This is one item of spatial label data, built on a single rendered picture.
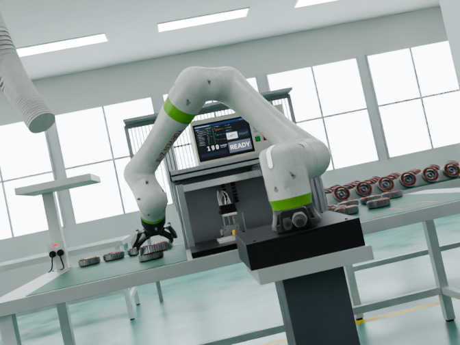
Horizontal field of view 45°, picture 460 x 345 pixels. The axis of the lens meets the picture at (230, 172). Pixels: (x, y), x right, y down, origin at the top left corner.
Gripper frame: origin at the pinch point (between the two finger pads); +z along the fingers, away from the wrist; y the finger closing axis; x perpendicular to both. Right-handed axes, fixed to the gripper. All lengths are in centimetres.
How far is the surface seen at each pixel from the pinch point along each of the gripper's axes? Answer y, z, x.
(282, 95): -198, 234, -273
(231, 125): -46, -11, -47
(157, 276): 2.7, -9.3, 17.0
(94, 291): 25.9, -6.3, 15.6
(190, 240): -17.3, 14.4, -7.0
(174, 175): -16.5, -0.4, -32.6
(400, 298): -133, 83, 22
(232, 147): -45, -5, -38
